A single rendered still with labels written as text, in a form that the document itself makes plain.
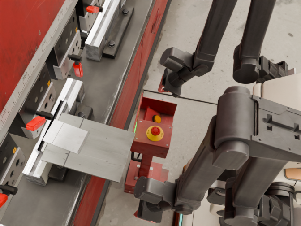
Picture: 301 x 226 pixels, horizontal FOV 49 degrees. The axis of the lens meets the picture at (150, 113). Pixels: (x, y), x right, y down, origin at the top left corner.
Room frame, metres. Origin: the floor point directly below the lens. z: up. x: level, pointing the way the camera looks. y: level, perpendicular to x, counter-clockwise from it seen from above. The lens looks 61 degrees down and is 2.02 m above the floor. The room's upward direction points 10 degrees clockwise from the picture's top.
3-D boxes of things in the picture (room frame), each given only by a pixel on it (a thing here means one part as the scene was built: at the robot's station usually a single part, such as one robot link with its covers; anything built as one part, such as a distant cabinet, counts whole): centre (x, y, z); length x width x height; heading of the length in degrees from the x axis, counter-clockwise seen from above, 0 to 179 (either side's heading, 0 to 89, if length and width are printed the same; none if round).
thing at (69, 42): (0.60, 0.31, 1.26); 0.15 x 0.09 x 0.17; 174
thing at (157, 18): (1.43, 0.06, 0.59); 0.15 x 0.02 x 0.07; 174
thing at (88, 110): (0.46, 0.26, 0.89); 0.30 x 0.05 x 0.03; 174
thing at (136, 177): (0.65, -0.03, 0.13); 0.10 x 0.10 x 0.01; 88
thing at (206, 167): (0.25, -0.13, 1.40); 0.11 x 0.06 x 0.43; 179
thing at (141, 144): (0.65, -0.03, 0.75); 0.20 x 0.16 x 0.18; 178
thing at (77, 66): (0.58, 0.25, 1.20); 0.04 x 0.02 x 0.10; 84
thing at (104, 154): (0.41, 0.18, 1.00); 0.26 x 0.18 x 0.01; 84
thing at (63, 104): (0.46, 0.32, 0.99); 0.20 x 0.03 x 0.03; 174
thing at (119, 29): (1.02, 0.21, 0.89); 0.30 x 0.05 x 0.03; 174
